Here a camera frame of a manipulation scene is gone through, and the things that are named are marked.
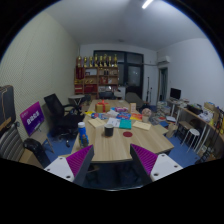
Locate purple sign board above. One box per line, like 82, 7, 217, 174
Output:
19, 101, 46, 137

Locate pink flowers in white pot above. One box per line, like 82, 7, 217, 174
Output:
141, 107, 153, 123

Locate wooden shelf unit with trophies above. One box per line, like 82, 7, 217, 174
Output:
73, 54, 120, 96

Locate small beige standing box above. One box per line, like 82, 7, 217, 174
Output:
129, 102, 138, 114

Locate black computer monitor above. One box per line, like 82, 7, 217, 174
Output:
169, 87, 182, 101

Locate pink packet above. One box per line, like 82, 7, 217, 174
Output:
114, 106, 129, 113

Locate tan armchair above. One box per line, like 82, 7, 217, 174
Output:
125, 91, 145, 109

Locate black office chair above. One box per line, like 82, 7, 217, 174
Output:
43, 93, 86, 138

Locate black tripod stand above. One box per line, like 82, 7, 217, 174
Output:
145, 76, 154, 101

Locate dark grey cup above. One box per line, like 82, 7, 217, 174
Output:
104, 123, 115, 138

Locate blue drink bottle white cap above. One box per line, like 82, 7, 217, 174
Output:
77, 121, 90, 149

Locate wooden side desk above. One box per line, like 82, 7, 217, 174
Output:
166, 98, 224, 158

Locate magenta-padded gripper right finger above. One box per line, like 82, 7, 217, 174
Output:
129, 143, 184, 185

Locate long ceiling light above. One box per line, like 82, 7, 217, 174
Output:
141, 0, 154, 10

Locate black framed glass door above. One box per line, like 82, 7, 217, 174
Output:
93, 49, 145, 99

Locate white wall air conditioner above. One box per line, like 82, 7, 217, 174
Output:
156, 55, 172, 67

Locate black bag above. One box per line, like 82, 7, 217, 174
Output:
23, 137, 51, 169

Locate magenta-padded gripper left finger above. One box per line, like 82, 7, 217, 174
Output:
44, 144, 95, 187

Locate yellow gift box red ribbon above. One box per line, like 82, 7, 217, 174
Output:
95, 99, 111, 114

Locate small white table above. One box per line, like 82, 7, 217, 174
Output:
68, 94, 86, 107

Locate black flat case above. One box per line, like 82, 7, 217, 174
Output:
0, 84, 17, 128

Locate white round stool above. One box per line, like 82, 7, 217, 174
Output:
182, 128, 201, 148

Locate beige paper envelope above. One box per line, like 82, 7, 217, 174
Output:
132, 120, 153, 132
87, 117, 107, 129

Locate orange red booklet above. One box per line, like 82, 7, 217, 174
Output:
129, 113, 144, 122

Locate striped grey chair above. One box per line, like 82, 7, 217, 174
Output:
0, 123, 26, 163

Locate teal book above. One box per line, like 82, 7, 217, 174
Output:
118, 119, 133, 131

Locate blue colourful booklet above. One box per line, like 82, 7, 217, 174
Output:
90, 112, 111, 120

